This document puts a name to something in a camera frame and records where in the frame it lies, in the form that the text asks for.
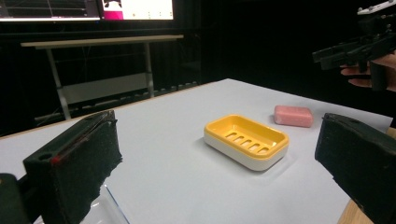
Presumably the monitor with bright white screen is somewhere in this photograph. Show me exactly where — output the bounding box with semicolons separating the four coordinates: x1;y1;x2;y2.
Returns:
100;0;176;21

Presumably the yellow and white soap dish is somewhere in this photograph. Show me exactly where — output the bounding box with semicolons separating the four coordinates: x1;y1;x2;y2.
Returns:
203;113;290;172

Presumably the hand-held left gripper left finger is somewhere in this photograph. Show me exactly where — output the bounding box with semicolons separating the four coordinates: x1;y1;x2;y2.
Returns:
22;109;123;224

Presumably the grey segmented strip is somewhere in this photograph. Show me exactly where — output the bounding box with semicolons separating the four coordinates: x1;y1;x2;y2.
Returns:
132;80;200;98

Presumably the clear plastic sheet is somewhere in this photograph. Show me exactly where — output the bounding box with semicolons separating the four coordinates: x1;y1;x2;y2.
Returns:
79;184;131;224

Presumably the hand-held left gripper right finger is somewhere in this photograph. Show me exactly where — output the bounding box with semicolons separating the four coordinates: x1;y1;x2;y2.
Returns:
314;112;396;224

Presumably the white desk with metal legs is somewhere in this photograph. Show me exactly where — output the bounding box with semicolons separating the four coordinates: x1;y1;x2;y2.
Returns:
20;34;185;121

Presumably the wide dark monitor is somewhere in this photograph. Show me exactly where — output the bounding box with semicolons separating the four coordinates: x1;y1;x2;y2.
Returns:
0;0;103;23

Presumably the pink soap bar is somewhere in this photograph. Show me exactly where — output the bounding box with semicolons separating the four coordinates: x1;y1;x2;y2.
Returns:
273;105;314;129

